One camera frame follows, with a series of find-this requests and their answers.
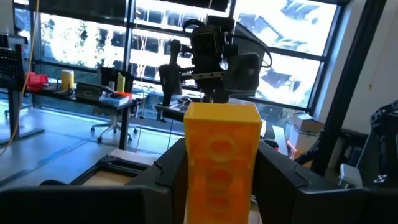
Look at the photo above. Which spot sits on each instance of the orange-yellow toy brick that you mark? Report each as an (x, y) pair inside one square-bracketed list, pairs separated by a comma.
[(222, 161)]

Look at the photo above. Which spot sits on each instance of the black bag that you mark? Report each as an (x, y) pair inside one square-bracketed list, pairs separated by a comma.
[(107, 76)]

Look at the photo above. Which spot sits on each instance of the yellow cylinder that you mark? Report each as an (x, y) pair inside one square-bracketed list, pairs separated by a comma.
[(67, 80)]

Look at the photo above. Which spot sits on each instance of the office chair base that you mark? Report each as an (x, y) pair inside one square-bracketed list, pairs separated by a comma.
[(113, 128)]

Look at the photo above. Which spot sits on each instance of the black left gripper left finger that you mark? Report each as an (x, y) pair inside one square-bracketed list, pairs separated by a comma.
[(155, 199)]

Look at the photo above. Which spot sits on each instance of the black window frame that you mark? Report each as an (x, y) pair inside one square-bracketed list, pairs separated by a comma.
[(129, 31)]

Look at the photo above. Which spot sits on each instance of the white cardboard box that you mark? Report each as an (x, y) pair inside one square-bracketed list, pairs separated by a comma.
[(308, 123), (300, 143)]

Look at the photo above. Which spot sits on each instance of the white box with orange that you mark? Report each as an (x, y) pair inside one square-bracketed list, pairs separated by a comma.
[(113, 100)]

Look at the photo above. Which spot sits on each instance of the black frame clamp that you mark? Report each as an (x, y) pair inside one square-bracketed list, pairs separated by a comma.
[(53, 183)]

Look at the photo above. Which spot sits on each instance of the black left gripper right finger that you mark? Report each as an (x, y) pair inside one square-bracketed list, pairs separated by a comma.
[(280, 196)]

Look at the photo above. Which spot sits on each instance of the black work desk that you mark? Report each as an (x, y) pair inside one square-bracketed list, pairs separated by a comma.
[(124, 124)]

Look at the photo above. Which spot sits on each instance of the black mesh panel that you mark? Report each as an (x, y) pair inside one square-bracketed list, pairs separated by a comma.
[(11, 62)]

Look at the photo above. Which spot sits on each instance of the yellow bottle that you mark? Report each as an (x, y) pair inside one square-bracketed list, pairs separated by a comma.
[(121, 83)]

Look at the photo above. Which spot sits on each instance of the black lattice bracket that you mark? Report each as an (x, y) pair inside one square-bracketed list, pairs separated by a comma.
[(385, 124)]

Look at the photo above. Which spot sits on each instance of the grey storage box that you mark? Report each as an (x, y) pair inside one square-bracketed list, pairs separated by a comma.
[(88, 91)]

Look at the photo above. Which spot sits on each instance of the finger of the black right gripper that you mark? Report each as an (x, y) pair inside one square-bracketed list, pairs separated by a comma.
[(245, 74), (171, 77)]

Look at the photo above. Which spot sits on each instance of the white box-shaped adapter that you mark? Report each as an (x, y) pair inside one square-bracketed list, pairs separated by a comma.
[(349, 175)]

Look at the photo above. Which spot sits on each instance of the red plastic object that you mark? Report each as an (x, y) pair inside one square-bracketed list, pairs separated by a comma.
[(37, 81)]

